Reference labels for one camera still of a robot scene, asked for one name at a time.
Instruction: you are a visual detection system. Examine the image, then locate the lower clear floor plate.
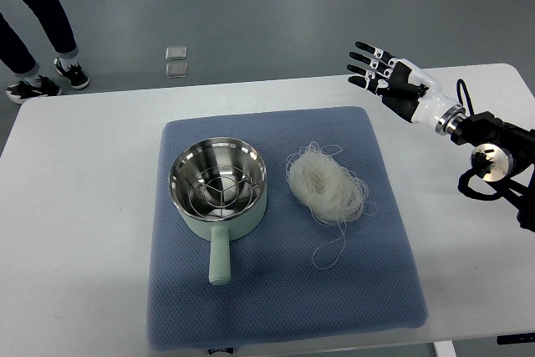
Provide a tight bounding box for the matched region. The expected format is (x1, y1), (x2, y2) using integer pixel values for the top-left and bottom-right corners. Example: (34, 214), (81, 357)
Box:
(165, 62), (188, 79)

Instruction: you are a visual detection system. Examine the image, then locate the blue textured cushion mat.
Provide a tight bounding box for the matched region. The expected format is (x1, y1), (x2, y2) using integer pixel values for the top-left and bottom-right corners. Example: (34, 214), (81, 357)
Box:
(147, 106), (427, 351)

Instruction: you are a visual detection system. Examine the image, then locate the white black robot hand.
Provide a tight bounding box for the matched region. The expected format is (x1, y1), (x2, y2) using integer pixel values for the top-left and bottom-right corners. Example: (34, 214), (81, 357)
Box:
(347, 42), (466, 135)

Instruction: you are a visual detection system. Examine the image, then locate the clear floor plate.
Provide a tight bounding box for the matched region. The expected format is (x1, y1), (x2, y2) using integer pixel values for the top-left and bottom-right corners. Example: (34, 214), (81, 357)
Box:
(165, 45), (187, 60)
(165, 62), (188, 79)

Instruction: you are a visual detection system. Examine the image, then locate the wire steaming rack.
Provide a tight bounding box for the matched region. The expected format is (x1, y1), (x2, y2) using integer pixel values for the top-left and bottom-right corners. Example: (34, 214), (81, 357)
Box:
(186, 175), (256, 220)

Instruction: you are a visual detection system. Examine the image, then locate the white vermicelli bundle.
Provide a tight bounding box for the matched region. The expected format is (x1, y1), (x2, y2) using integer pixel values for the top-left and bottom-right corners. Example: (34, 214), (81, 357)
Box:
(285, 141), (377, 271)

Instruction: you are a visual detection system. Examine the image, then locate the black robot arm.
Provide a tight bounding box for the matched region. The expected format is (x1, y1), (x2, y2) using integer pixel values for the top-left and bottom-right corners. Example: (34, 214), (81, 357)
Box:
(446, 112), (534, 232)

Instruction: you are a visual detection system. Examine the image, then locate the person right leg and shoe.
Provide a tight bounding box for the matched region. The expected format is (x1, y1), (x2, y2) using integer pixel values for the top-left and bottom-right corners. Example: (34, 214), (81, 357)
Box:
(22, 0), (89, 89)

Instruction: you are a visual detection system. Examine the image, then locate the person left leg and shoe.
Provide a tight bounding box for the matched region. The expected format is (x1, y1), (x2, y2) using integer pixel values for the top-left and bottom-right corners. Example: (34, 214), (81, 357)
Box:
(1, 16), (62, 105)

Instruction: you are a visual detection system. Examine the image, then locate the person leg and shoe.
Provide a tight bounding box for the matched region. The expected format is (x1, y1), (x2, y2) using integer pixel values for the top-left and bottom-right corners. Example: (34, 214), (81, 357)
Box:
(22, 0), (89, 89)
(1, 16), (62, 105)

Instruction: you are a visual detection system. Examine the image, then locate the white table leg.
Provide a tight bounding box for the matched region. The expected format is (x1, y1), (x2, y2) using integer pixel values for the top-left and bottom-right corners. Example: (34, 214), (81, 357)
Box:
(433, 341), (456, 357)

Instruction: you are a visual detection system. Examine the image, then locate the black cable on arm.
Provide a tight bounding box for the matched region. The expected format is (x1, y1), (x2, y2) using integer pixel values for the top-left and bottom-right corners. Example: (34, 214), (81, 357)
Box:
(456, 79), (476, 116)

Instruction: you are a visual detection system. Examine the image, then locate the upper clear floor plate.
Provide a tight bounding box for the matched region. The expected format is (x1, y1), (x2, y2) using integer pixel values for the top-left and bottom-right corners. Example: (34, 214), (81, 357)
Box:
(165, 45), (187, 60)

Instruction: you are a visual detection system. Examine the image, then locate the mint green steel pot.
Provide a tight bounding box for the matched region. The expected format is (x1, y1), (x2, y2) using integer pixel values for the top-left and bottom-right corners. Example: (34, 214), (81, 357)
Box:
(169, 137), (268, 285)

